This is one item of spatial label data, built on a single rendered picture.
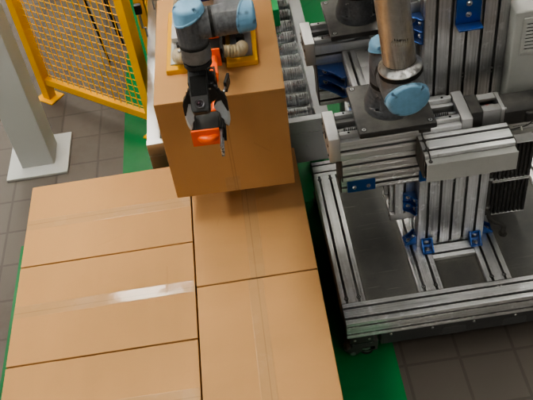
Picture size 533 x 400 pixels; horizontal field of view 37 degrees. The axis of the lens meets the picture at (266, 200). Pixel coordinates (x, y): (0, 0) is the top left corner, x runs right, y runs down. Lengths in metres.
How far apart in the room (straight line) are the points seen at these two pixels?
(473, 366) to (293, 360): 0.87
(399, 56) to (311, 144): 1.10
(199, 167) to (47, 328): 0.70
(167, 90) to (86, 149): 1.64
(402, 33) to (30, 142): 2.35
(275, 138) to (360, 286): 0.70
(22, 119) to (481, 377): 2.31
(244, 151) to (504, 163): 0.80
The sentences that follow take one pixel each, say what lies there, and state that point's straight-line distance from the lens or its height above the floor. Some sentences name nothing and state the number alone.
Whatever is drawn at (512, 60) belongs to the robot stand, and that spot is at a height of 1.06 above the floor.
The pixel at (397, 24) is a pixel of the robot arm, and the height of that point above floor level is 1.43.
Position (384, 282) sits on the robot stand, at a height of 0.21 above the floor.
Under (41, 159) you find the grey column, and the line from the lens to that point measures 4.01.
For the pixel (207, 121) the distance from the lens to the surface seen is 2.07.
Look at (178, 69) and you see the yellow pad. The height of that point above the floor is 1.09.
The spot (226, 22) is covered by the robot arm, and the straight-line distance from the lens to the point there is 1.90.
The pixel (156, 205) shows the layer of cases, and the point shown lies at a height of 0.54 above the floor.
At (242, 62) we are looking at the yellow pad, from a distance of 2.50.
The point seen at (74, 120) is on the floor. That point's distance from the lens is 4.26.
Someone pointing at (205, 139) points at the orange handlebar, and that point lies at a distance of 2.04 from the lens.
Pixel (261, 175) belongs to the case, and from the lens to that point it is 2.62.
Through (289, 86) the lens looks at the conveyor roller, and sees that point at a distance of 3.27.
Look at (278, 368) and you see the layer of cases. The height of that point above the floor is 0.54.
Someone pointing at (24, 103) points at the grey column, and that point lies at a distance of 3.80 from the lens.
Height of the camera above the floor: 2.52
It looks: 45 degrees down
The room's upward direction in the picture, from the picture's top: 9 degrees counter-clockwise
